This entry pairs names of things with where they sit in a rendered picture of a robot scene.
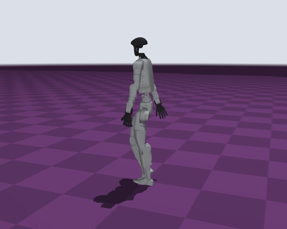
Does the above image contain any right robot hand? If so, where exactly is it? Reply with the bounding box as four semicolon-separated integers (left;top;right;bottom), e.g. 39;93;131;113
154;99;168;119

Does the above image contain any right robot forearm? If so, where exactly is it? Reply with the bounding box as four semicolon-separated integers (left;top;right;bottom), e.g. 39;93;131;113
151;84;160;104

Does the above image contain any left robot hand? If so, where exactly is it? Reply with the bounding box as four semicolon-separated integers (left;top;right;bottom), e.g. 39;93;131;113
121;109;133;127

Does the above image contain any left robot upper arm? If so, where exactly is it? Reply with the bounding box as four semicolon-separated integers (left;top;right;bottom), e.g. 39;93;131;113
133;61;144;91

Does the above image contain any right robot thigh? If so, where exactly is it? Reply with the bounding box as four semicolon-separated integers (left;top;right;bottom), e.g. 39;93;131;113
129;109;139;145

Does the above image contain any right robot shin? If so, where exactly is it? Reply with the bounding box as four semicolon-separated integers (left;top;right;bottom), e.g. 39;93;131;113
130;144;143;172

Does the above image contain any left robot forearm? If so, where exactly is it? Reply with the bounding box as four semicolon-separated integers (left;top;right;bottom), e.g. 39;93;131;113
126;84;137;113

